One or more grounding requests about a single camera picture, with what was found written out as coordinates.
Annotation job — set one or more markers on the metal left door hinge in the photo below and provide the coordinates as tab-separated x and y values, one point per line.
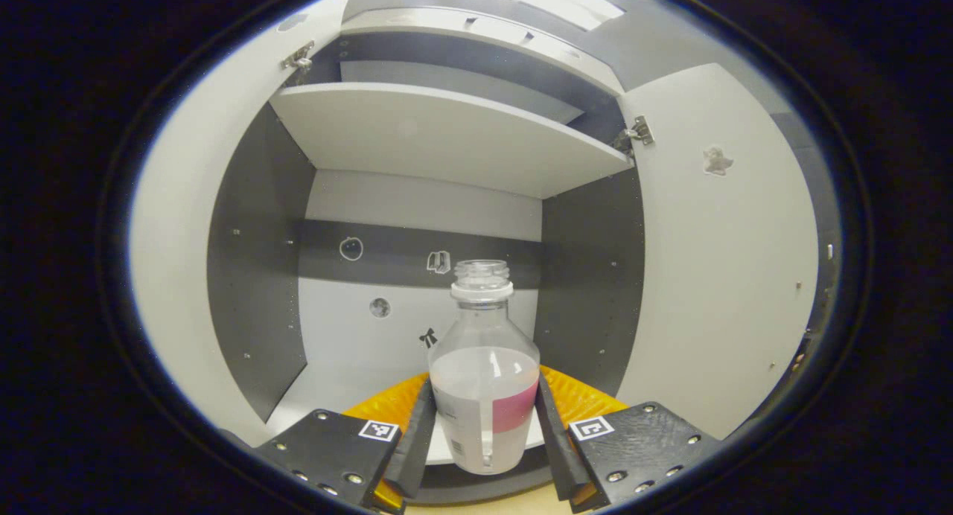
299	56

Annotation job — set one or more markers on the metal right door hinge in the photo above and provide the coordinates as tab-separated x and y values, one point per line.
636	133

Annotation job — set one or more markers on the white cabinet drawer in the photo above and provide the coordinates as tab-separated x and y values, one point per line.
476	31

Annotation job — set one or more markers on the clear plastic bottle pink label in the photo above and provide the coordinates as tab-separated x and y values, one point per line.
484	381

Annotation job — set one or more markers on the white cabinet shelf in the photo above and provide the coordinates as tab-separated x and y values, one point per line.
432	132

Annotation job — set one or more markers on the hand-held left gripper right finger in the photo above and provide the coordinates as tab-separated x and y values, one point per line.
555	444

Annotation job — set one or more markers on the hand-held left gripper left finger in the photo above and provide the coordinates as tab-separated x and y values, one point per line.
415	444

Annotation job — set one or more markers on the metal door hinge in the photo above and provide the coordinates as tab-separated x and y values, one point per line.
636	133
299	56

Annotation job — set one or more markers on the black backdrop cloth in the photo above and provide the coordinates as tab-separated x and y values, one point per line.
823	202

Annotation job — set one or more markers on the white and grey cabinet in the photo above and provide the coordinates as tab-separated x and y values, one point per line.
417	202

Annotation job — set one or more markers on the white cabinet door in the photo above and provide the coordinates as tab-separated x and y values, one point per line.
715	277
179	240

